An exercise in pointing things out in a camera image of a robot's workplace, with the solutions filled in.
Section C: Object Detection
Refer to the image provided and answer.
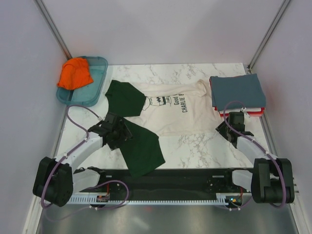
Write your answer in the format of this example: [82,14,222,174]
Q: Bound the white and green t shirt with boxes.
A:
[105,79,220,178]

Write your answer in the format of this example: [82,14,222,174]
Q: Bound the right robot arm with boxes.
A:
[216,111,295,208]

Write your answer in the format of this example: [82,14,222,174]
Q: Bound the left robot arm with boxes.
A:
[33,112,133,209]

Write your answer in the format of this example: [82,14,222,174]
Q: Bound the folded white t shirt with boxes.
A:
[218,107,265,117]

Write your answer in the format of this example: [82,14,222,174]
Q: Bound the folded red t shirt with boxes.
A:
[209,78,265,118]

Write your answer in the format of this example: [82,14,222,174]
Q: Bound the teal plastic bin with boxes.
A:
[56,56,108,107]

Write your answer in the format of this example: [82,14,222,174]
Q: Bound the orange crumpled t shirt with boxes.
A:
[57,57,94,90]

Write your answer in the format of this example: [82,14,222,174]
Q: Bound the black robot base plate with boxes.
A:
[84,168,246,195]

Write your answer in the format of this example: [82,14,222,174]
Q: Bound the white slotted cable duct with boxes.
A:
[67,192,240,205]

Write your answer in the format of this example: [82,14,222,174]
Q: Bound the right aluminium frame post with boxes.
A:
[244,0,292,74]

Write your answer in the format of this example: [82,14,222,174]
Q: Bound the aluminium frame post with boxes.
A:
[34,0,72,60]
[244,0,292,74]

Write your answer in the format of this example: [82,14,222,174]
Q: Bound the left aluminium frame post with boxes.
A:
[34,0,72,60]

